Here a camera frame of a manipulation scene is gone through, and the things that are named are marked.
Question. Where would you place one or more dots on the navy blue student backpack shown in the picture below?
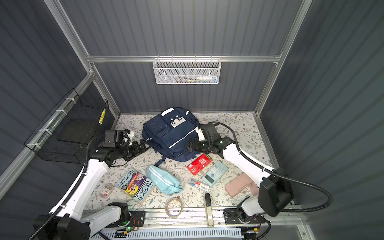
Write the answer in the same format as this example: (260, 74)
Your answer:
(169, 132)

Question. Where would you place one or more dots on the white wire mesh basket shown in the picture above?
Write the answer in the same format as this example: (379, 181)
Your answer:
(187, 72)

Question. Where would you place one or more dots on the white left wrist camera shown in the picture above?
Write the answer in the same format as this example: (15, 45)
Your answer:
(128, 137)

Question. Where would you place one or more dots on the pink pencil case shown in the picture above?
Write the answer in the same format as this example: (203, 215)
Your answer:
(235, 186)

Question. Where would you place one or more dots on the small clear eraser box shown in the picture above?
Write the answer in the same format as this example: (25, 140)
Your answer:
(106, 190)

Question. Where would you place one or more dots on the purple treehouse paperback book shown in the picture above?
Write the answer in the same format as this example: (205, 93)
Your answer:
(136, 185)

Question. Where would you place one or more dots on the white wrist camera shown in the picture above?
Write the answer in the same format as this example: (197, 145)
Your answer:
(128, 137)
(200, 134)

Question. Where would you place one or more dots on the black wire basket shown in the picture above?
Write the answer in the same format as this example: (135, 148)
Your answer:
(65, 135)

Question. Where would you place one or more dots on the clear tape roll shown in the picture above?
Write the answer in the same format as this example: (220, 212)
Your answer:
(174, 207)

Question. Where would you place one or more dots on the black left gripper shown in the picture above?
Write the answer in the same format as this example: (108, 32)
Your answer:
(137, 151)

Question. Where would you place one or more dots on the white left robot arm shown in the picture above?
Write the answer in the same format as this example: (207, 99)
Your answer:
(65, 220)

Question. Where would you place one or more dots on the beige stapler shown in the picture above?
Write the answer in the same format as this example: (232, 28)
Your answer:
(208, 210)

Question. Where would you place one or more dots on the light blue pencil pouch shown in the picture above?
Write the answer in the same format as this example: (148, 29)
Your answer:
(164, 181)

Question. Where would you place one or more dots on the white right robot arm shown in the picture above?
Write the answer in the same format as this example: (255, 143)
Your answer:
(275, 193)

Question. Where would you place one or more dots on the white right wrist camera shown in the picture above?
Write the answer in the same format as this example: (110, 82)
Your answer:
(200, 134)

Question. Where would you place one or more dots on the red card box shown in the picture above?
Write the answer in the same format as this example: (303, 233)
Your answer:
(199, 164)

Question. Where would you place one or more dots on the light green calculator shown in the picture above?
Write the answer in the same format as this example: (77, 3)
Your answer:
(214, 174)

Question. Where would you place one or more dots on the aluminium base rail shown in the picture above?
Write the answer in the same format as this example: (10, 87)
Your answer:
(196, 217)

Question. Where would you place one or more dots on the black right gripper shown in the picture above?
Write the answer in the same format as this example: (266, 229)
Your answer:
(196, 141)

